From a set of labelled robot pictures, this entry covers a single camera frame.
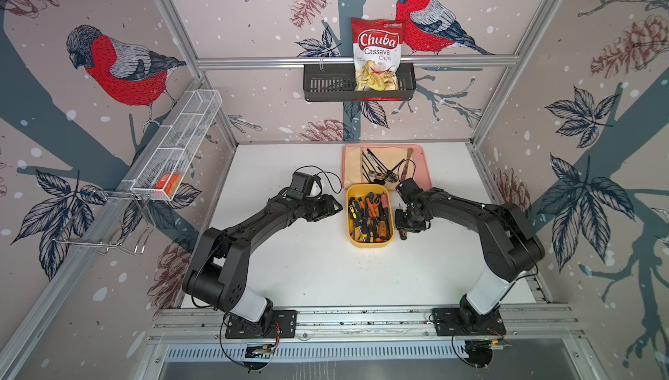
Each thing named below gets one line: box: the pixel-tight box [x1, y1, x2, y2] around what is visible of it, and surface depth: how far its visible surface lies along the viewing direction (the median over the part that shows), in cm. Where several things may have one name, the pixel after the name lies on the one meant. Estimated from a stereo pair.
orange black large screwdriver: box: [365, 194, 381, 227], surface depth 97 cm
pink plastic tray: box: [341, 143, 433, 191], surface depth 113 cm
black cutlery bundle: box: [361, 148, 406, 186], surface depth 112 cm
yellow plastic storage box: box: [345, 183, 395, 249], surface depth 94 cm
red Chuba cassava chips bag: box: [350, 17, 405, 92], surface depth 85 cm
